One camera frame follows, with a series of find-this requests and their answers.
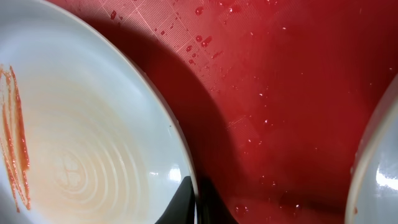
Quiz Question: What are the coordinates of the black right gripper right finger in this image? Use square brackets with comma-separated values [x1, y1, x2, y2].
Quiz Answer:
[198, 179, 238, 224]

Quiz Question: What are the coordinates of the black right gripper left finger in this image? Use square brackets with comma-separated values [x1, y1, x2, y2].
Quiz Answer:
[155, 176, 195, 224]

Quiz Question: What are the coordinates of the white plate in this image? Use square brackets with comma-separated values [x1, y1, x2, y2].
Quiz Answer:
[1, 1, 197, 223]
[345, 77, 398, 224]

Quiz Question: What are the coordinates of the red plastic tray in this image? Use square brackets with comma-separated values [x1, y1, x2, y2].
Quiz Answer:
[57, 0, 397, 223]

